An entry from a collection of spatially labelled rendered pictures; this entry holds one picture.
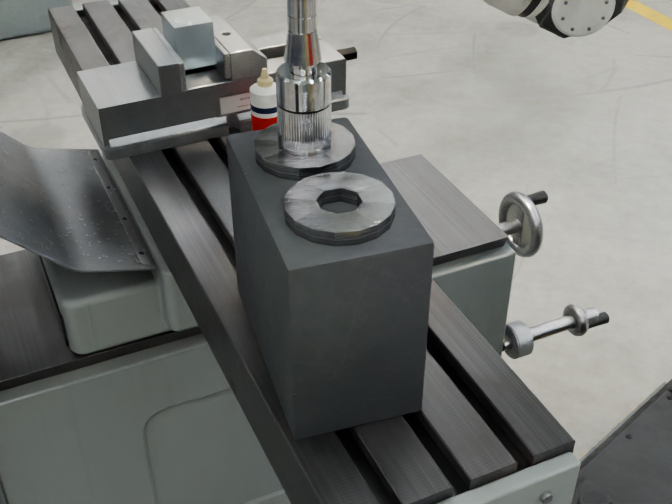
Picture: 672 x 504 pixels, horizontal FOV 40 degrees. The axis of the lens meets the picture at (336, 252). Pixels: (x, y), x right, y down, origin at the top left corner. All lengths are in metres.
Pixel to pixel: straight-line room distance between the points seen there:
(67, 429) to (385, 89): 2.49
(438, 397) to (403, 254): 0.19
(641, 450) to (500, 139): 2.02
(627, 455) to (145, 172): 0.75
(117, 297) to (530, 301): 1.54
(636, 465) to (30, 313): 0.85
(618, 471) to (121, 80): 0.84
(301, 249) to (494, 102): 2.81
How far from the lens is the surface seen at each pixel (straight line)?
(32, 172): 1.31
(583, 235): 2.81
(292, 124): 0.79
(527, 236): 1.61
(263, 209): 0.76
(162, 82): 1.21
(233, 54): 1.22
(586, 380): 2.33
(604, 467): 1.33
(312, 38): 0.77
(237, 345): 0.91
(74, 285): 1.20
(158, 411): 1.31
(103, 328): 1.20
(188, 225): 1.08
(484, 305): 1.46
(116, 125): 1.22
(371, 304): 0.73
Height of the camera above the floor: 1.56
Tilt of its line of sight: 36 degrees down
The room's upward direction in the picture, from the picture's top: straight up
